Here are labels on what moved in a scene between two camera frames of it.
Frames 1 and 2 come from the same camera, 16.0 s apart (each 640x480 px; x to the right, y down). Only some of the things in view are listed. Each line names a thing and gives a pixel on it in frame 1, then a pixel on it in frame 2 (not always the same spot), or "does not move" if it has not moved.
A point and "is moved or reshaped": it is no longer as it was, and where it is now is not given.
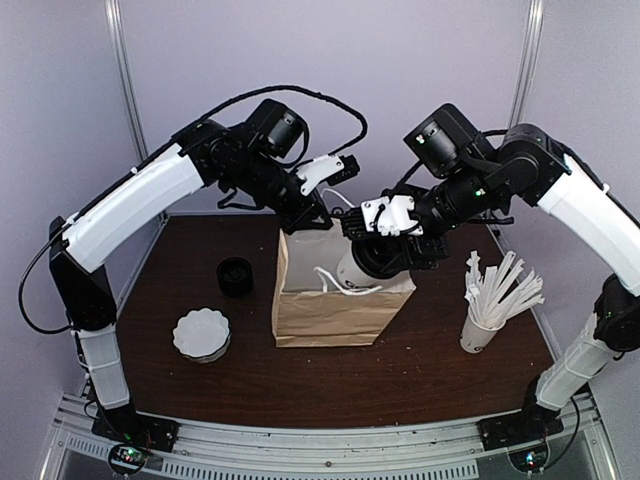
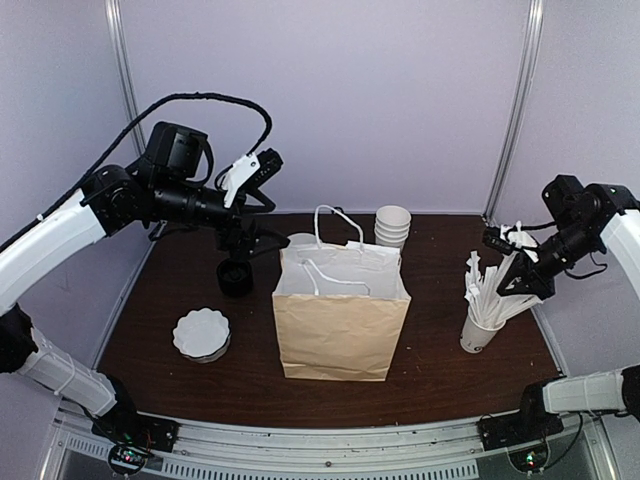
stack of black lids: (235, 276) does not move
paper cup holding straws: (476, 336) does not move
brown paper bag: (310, 309) is moved or reshaped
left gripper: (303, 219) → (226, 239)
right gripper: (424, 256) → (535, 283)
